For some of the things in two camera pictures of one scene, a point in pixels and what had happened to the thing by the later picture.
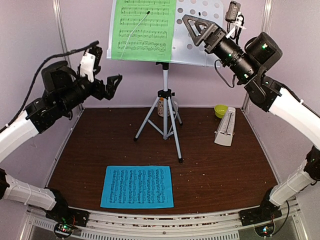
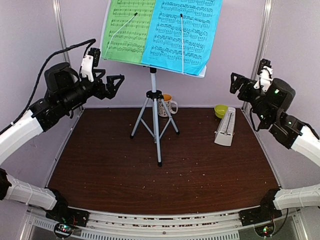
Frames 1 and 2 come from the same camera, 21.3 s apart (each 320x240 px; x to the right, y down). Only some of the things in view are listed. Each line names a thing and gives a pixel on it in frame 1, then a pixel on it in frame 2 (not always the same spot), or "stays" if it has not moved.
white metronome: x=224 y=133 stays
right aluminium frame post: x=267 y=8 stays
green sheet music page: x=144 y=30 stays
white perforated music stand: x=185 y=50 -> x=153 y=95
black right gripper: x=214 y=35 -> x=235 y=86
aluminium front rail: x=220 y=226 stays
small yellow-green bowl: x=220 y=110 stays
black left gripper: x=99 y=93 stays
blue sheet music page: x=139 y=186 -> x=181 y=34
